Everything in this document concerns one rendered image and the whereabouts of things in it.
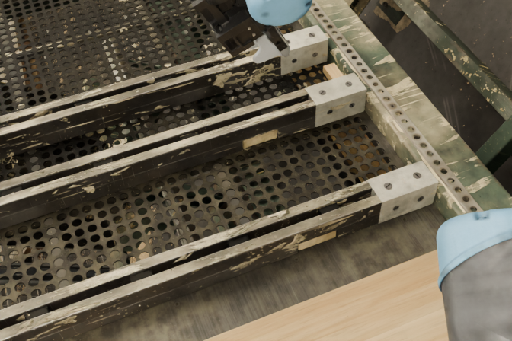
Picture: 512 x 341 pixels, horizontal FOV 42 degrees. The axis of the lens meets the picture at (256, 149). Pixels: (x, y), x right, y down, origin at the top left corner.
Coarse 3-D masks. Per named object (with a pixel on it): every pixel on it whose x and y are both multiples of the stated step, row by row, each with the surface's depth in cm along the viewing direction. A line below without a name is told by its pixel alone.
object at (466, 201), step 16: (336, 32) 162; (352, 48) 158; (352, 64) 154; (368, 80) 150; (384, 96) 146; (400, 112) 143; (416, 128) 140; (416, 144) 137; (432, 160) 134; (448, 176) 131; (464, 192) 128; (464, 208) 126; (480, 208) 125
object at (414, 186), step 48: (336, 192) 127; (384, 192) 127; (432, 192) 130; (240, 240) 121; (288, 240) 122; (96, 288) 116; (144, 288) 114; (192, 288) 120; (0, 336) 109; (48, 336) 113
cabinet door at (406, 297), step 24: (408, 264) 122; (432, 264) 122; (336, 288) 119; (360, 288) 119; (384, 288) 119; (408, 288) 119; (432, 288) 119; (288, 312) 116; (312, 312) 116; (336, 312) 116; (360, 312) 116; (384, 312) 116; (408, 312) 116; (432, 312) 116; (216, 336) 114; (240, 336) 114; (264, 336) 113; (288, 336) 113; (312, 336) 113; (336, 336) 113; (360, 336) 113; (384, 336) 113; (408, 336) 113; (432, 336) 113
